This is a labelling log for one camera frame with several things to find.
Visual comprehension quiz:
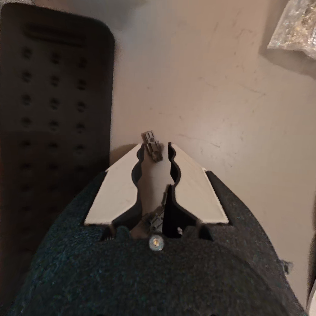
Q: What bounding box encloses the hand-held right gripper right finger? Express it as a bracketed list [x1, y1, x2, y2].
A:
[168, 141, 229, 224]

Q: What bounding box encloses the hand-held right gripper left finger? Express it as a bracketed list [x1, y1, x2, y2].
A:
[83, 143, 145, 226]

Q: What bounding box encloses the single grey track link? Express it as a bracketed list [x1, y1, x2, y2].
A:
[141, 130, 165, 163]

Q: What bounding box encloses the grey desk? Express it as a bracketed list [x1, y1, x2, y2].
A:
[32, 0, 316, 309]

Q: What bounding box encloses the crumpled clear plastic bag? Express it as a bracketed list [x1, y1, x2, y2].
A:
[267, 0, 316, 60]

